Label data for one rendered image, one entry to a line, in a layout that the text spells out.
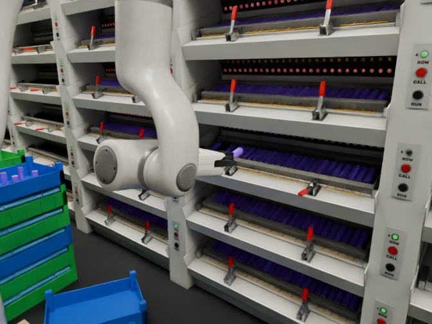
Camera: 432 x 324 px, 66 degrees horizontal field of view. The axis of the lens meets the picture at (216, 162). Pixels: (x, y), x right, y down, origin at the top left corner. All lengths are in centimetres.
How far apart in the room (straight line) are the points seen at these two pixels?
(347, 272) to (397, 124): 40
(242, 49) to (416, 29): 41
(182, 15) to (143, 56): 58
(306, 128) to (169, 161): 45
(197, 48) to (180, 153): 59
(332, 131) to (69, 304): 105
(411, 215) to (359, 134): 21
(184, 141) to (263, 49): 47
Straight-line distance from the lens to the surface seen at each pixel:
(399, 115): 79
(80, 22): 171
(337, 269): 97
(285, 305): 112
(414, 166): 80
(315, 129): 85
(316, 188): 90
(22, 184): 124
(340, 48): 83
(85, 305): 135
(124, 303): 132
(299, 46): 87
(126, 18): 56
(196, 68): 114
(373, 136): 81
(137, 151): 55
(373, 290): 94
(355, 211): 86
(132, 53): 55
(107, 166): 55
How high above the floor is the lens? 80
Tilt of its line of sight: 16 degrees down
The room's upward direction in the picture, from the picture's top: straight up
